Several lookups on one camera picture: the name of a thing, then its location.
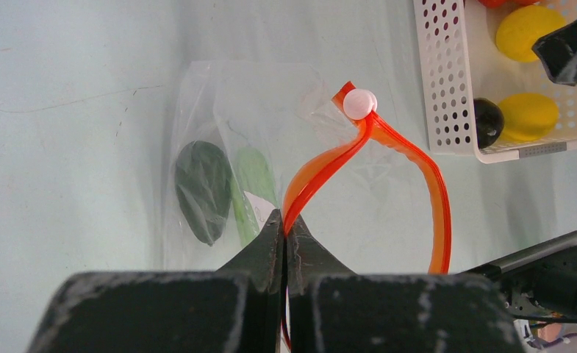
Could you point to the dark green avocado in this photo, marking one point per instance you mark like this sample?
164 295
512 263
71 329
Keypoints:
203 185

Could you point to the white perforated plastic basket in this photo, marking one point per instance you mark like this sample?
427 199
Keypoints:
459 62

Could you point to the red chili pepper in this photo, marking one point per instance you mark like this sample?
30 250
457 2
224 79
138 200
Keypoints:
492 4

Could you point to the dark brown round fruit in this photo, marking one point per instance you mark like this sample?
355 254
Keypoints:
489 122

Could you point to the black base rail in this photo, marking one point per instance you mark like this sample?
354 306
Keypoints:
538 283

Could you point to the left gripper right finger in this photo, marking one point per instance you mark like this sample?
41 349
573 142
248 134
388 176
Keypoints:
333 309

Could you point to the yellow lemon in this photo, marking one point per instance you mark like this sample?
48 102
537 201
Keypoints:
522 28
528 117

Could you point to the light green pepper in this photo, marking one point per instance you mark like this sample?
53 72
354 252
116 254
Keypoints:
253 193

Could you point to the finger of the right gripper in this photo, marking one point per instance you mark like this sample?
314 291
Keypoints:
557 52

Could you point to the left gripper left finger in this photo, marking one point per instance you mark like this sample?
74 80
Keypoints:
236 308

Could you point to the clear zip top bag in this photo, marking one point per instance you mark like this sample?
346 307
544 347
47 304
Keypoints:
283 111

